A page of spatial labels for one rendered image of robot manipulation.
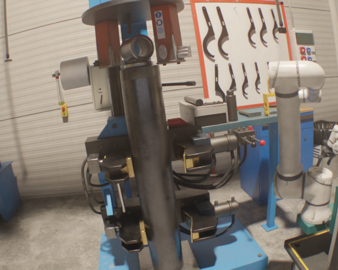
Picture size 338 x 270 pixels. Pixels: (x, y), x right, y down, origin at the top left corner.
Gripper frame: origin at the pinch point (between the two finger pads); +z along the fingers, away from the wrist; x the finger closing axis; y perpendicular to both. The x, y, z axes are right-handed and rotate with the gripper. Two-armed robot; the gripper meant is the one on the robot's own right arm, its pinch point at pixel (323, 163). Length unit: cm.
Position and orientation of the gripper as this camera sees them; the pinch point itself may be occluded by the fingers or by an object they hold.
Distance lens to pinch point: 223.1
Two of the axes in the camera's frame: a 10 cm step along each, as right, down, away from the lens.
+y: 1.8, 5.6, -8.1
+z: -0.6, 8.3, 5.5
